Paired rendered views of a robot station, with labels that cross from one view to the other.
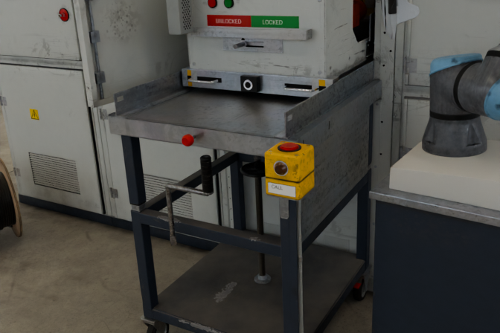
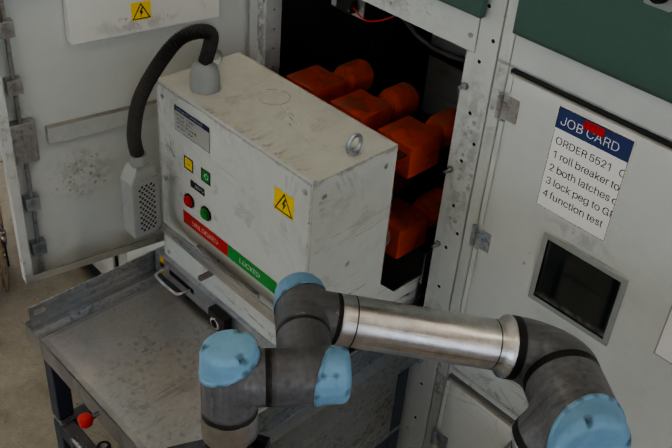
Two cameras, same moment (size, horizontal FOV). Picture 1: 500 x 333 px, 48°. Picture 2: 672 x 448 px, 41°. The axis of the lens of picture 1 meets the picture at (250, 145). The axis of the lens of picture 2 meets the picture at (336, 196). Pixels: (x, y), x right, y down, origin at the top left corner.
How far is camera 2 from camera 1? 120 cm
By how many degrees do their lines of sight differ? 20
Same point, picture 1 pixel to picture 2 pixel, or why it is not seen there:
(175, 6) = (130, 205)
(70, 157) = not seen: hidden behind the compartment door
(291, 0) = (270, 259)
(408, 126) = (447, 412)
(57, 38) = not seen: hidden behind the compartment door
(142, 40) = (115, 190)
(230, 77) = (202, 296)
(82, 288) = (45, 411)
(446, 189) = not seen: outside the picture
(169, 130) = (77, 386)
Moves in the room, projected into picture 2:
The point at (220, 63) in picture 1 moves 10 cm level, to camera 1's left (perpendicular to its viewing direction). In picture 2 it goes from (195, 271) to (155, 261)
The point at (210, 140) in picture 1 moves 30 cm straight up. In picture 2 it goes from (112, 429) to (100, 321)
